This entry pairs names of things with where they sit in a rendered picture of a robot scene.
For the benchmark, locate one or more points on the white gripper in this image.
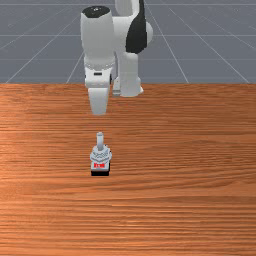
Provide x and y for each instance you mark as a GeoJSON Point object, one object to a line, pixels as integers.
{"type": "Point", "coordinates": [98, 93]}

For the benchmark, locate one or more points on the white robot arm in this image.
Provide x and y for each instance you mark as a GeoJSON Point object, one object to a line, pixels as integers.
{"type": "Point", "coordinates": [128, 36]}

